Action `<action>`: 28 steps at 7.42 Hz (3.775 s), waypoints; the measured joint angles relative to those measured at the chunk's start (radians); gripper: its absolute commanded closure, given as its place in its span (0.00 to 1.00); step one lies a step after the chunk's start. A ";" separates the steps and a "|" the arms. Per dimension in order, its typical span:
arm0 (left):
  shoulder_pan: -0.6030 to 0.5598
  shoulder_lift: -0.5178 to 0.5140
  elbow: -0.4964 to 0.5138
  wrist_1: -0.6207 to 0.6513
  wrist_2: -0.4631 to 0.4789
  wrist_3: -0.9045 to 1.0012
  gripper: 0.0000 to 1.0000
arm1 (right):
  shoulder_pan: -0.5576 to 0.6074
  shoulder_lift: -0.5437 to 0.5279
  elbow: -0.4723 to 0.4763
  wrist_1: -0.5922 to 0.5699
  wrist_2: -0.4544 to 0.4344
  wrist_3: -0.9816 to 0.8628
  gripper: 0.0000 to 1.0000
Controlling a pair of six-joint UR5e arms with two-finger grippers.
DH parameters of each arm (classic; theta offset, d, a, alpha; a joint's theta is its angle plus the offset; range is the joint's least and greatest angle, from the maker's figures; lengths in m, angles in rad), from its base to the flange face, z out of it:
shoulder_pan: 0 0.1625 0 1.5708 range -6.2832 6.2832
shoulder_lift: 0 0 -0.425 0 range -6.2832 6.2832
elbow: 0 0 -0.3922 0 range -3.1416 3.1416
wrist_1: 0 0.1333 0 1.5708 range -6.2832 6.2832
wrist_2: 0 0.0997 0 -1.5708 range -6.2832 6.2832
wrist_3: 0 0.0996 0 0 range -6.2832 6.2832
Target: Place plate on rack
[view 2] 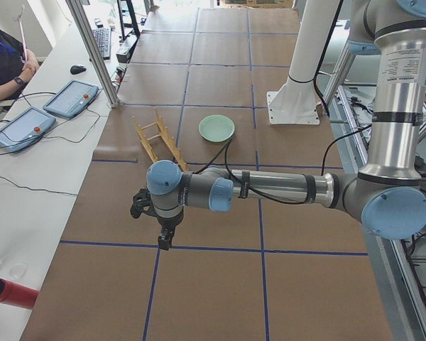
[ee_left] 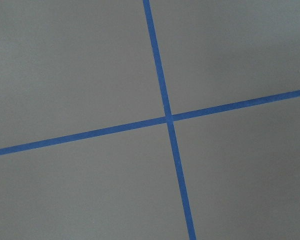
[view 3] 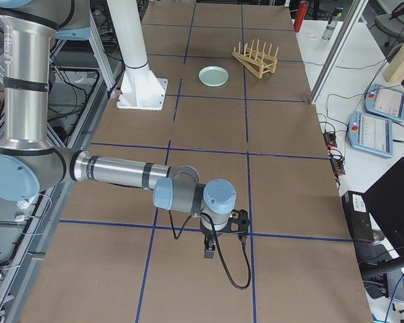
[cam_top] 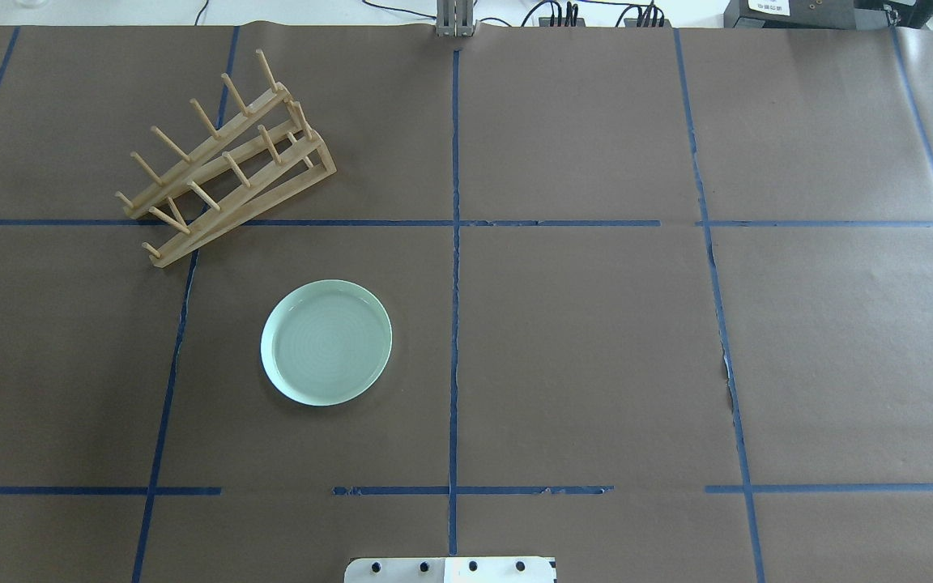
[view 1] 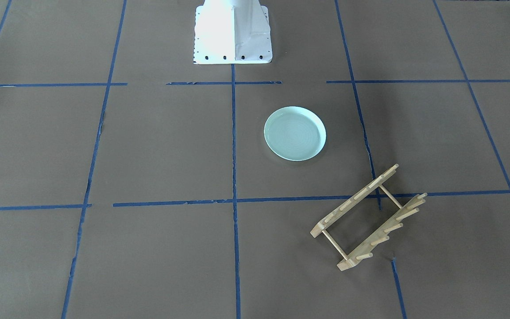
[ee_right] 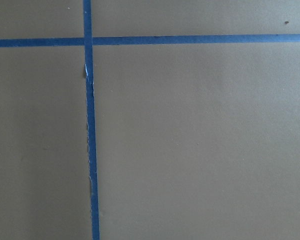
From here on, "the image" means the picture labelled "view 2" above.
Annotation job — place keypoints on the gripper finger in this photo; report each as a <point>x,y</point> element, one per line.
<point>169,239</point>
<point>162,242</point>

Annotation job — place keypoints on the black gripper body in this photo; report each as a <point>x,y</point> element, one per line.
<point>168,223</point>

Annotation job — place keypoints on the mint green plate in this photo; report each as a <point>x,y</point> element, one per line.
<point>216,128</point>

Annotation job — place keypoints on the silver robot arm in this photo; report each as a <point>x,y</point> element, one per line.
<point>384,196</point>

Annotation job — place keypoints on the wooden dish rack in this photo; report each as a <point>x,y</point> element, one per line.
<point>162,134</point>

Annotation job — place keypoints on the clear plastic lid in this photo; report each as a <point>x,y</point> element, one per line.
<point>18,271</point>

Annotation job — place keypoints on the far blue teach pendant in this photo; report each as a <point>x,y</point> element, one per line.
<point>72,99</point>

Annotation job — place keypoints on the blue teach pendant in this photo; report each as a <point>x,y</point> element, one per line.
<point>72,99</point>
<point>26,129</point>

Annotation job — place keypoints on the red cylinder bottle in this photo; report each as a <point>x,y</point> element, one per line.
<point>17,295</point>

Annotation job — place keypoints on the near blue teach pendant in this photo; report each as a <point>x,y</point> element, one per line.
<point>26,129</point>

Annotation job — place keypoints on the black computer mouse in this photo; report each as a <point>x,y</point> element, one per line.
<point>77,69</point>

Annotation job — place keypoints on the black keyboard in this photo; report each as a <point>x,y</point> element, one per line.
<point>102,37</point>

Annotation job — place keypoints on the seated person in black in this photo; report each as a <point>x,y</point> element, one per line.
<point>18,65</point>

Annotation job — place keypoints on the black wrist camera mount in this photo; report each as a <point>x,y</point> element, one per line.
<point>142,204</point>

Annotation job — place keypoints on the white pedestal column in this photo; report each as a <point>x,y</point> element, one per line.
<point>295,102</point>

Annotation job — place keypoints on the aluminium frame post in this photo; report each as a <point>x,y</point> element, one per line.
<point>81,20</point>

